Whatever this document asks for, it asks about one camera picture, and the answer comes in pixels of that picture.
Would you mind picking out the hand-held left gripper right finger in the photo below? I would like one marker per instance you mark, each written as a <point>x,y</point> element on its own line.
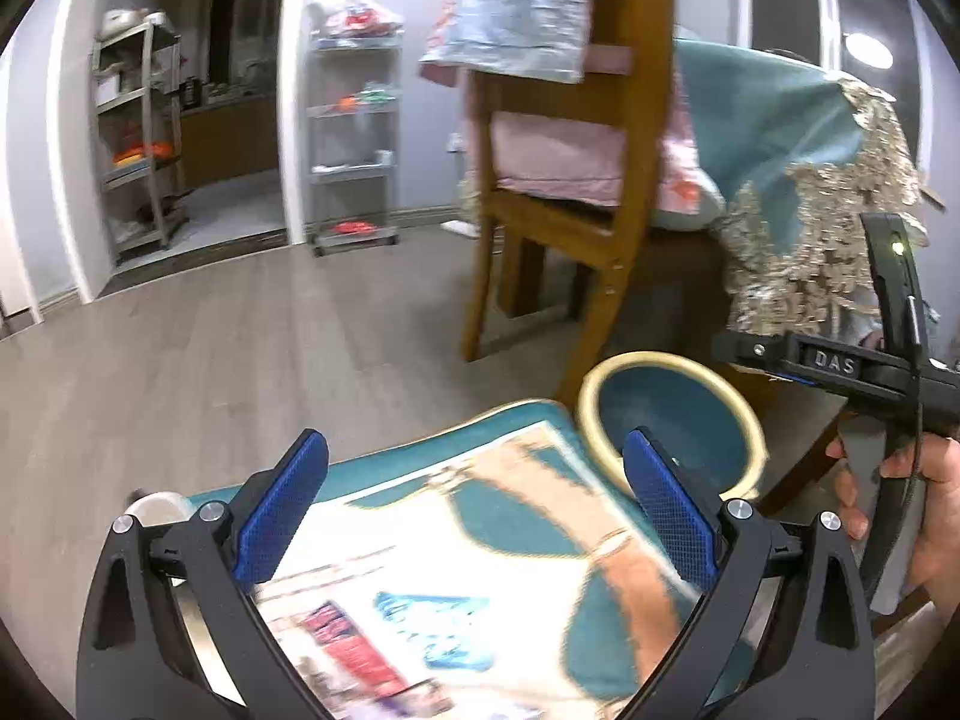
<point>667,510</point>

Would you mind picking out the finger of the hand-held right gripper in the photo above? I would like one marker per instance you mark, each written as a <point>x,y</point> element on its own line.
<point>754,351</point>

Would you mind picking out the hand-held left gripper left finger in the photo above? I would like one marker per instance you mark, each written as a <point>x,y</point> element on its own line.
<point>285,510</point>

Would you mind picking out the blue bin with yellow rim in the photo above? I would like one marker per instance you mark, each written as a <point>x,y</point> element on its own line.
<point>660,405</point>

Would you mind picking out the white tape roll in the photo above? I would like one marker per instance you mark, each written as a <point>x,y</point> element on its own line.
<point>157,506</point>

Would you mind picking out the person's right hand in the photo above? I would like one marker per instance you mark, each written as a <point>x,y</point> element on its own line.
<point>937,525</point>

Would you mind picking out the purple red packet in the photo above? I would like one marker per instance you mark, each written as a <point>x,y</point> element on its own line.
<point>337,637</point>

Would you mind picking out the teal orange patterned mat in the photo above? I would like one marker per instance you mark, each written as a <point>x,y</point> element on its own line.
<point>525,540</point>

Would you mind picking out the teal tablecloth with lace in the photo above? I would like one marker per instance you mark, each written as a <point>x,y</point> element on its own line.
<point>757,135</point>

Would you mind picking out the wooden chair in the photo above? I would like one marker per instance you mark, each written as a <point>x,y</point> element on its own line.
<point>637,165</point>

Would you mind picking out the pink cushion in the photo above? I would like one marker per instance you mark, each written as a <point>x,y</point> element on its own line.
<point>555,157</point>

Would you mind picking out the small white object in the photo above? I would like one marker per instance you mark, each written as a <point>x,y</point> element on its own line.
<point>459,228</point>

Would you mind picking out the round white lamp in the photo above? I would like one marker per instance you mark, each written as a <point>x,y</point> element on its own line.
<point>868,52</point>

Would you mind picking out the white plastic shelf rack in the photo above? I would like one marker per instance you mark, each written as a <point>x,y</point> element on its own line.
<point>352,172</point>

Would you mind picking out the grey metal shelf rack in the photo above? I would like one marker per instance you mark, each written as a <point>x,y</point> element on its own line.
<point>139,172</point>

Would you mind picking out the wooden cabinet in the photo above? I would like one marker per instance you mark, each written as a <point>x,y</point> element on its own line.
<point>232,142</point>

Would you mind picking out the silver plastic bag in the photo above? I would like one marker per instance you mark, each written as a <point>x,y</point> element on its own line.
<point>517,7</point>

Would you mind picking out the white pot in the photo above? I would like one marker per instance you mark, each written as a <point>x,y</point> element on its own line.
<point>131,21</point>

